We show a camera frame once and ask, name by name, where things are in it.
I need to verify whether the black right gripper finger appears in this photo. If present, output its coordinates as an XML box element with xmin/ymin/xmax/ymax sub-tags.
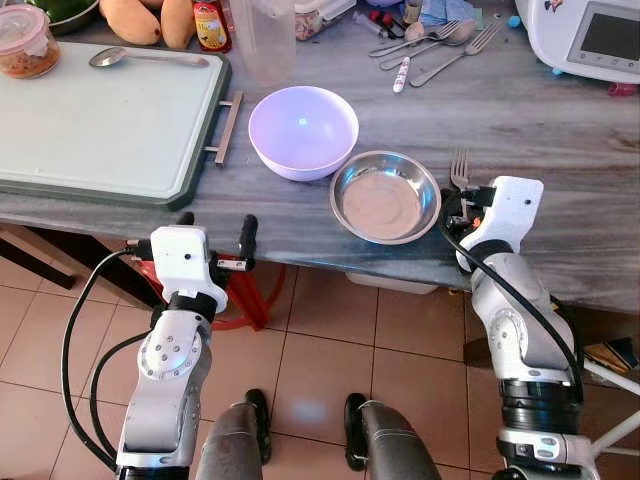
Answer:
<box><xmin>440</xmin><ymin>188</ymin><xmax>467</xmax><ymax>237</ymax></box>

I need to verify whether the small steel fork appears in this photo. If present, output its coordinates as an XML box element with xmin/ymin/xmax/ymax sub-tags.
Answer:
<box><xmin>450</xmin><ymin>147</ymin><xmax>472</xmax><ymax>193</ymax></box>

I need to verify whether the red stool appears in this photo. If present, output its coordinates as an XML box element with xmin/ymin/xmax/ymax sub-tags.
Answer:
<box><xmin>135</xmin><ymin>258</ymin><xmax>287</xmax><ymax>332</ymax></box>

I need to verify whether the round steel dish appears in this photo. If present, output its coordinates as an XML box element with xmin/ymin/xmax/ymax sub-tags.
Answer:
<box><xmin>330</xmin><ymin>151</ymin><xmax>442</xmax><ymax>246</ymax></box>

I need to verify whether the lavender plastic bowl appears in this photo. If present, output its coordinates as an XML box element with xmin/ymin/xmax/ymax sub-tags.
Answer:
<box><xmin>248</xmin><ymin>86</ymin><xmax>360</xmax><ymax>183</ymax></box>

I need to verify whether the white green-rimmed cutting board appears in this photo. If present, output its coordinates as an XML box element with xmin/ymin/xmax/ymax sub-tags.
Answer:
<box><xmin>0</xmin><ymin>42</ymin><xmax>233</xmax><ymax>211</ymax></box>

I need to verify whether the long steel fork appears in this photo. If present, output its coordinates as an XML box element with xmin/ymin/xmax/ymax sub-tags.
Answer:
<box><xmin>410</xmin><ymin>22</ymin><xmax>505</xmax><ymax>89</ymax></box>

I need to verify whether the thin steel fork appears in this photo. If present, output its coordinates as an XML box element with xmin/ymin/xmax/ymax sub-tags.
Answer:
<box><xmin>368</xmin><ymin>20</ymin><xmax>463</xmax><ymax>59</ymax></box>

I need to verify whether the large steel spoon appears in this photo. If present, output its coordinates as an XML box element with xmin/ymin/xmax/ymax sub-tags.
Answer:
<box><xmin>89</xmin><ymin>46</ymin><xmax>212</xmax><ymax>69</ymax></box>

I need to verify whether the white kitchen appliance with screen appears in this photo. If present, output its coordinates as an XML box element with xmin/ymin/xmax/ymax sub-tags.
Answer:
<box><xmin>514</xmin><ymin>0</ymin><xmax>640</xmax><ymax>84</ymax></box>

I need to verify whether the blue cloth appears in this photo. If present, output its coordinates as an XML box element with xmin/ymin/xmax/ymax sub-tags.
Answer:
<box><xmin>419</xmin><ymin>0</ymin><xmax>478</xmax><ymax>27</ymax></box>

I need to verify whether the red sauce bottle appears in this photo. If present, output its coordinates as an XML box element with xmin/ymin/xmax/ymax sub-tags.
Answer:
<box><xmin>192</xmin><ymin>0</ymin><xmax>233</xmax><ymax>55</ymax></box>

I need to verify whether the slim yellow mango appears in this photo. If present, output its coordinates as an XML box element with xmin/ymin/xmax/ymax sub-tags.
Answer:
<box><xmin>160</xmin><ymin>0</ymin><xmax>199</xmax><ymax>51</ymax></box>

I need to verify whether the large yellow mango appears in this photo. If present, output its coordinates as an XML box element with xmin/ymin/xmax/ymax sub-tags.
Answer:
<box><xmin>98</xmin><ymin>0</ymin><xmax>164</xmax><ymax>47</ymax></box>

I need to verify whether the yellow packet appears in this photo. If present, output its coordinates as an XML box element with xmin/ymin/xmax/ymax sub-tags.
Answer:
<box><xmin>584</xmin><ymin>338</ymin><xmax>638</xmax><ymax>377</ymax></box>

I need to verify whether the small lidded plastic tub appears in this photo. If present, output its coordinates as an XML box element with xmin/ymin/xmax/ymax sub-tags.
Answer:
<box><xmin>294</xmin><ymin>0</ymin><xmax>357</xmax><ymax>42</ymax></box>

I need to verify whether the clear food container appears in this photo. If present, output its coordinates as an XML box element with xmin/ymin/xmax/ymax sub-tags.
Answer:
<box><xmin>0</xmin><ymin>4</ymin><xmax>61</xmax><ymax>80</ymax></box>

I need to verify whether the green bowl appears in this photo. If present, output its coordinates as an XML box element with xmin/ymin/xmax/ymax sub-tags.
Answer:
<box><xmin>28</xmin><ymin>0</ymin><xmax>101</xmax><ymax>37</ymax></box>

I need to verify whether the grey right robot leg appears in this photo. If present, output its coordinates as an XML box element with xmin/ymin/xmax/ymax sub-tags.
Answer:
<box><xmin>344</xmin><ymin>393</ymin><xmax>442</xmax><ymax>480</ymax></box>

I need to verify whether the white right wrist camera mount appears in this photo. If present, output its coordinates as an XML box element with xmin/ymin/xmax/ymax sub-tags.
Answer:
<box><xmin>468</xmin><ymin>176</ymin><xmax>545</xmax><ymax>257</ymax></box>

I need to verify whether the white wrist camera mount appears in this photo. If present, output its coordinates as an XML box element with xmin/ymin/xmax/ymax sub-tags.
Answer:
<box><xmin>149</xmin><ymin>226</ymin><xmax>217</xmax><ymax>307</ymax></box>
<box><xmin>468</xmin><ymin>176</ymin><xmax>545</xmax><ymax>257</ymax></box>

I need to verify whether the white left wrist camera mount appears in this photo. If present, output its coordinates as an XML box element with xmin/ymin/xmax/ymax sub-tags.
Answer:
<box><xmin>149</xmin><ymin>226</ymin><xmax>217</xmax><ymax>307</ymax></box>

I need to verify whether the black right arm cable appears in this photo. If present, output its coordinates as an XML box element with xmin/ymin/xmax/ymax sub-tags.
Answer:
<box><xmin>436</xmin><ymin>205</ymin><xmax>587</xmax><ymax>403</ymax></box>

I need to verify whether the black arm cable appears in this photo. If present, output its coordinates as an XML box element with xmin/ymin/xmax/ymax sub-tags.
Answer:
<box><xmin>59</xmin><ymin>247</ymin><xmax>154</xmax><ymax>473</ymax></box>
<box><xmin>436</xmin><ymin>205</ymin><xmax>587</xmax><ymax>403</ymax></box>

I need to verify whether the white-handled knife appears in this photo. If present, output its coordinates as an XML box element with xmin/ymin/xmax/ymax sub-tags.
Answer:
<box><xmin>392</xmin><ymin>54</ymin><xmax>414</xmax><ymax>95</ymax></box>

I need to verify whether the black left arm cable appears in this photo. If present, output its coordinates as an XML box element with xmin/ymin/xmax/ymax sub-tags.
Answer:
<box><xmin>59</xmin><ymin>247</ymin><xmax>154</xmax><ymax>473</ymax></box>

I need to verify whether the white metal rack frame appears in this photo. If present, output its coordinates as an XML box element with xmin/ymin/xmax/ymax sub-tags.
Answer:
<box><xmin>578</xmin><ymin>355</ymin><xmax>640</xmax><ymax>456</ymax></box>

